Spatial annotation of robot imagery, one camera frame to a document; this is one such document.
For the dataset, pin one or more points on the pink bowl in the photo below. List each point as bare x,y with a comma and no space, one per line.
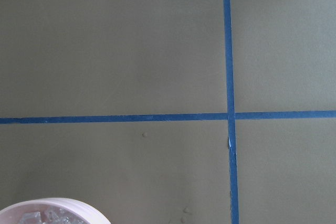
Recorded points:
89,214

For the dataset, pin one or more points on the pile of ice cubes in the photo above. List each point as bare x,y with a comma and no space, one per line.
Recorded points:
51,215

